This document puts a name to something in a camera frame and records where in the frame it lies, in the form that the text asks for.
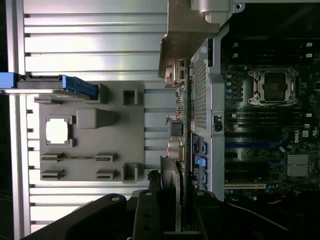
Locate grey case corner fixture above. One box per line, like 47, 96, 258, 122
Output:
157, 0, 221, 88

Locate disk in blue caddy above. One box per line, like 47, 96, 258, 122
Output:
0, 71, 99, 101

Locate RAM slot white latches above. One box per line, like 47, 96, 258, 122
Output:
232, 52, 314, 59
231, 113, 313, 119
231, 124, 312, 131
232, 42, 314, 49

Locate silver finned chipset heatsink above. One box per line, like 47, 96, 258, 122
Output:
286, 153, 311, 177

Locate RAM slot black latches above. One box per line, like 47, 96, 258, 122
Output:
231, 108, 312, 114
231, 118, 312, 125

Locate CPU socket with metal frame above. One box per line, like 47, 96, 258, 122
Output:
246, 65, 300, 108

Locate grey printed parts rack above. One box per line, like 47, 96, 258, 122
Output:
33, 81, 146, 185

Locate silver open PC case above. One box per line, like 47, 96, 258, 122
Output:
189, 0, 320, 240

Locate white expansion slot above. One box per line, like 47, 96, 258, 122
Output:
224, 183, 267, 190

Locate blue expansion slot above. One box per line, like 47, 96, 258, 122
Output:
224, 141, 279, 149

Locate green RAM stick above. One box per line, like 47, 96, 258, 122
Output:
41, 155, 112, 160

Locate orange wire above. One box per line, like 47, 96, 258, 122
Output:
268, 194, 288, 205

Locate silver CPU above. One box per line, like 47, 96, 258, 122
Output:
45, 117, 70, 145

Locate green Dell motherboard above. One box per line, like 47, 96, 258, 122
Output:
223, 37, 320, 203

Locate black expansion slot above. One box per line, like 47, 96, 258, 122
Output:
224, 171, 272, 181
224, 161, 272, 170

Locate black case latch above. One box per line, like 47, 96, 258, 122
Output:
213, 114, 224, 133

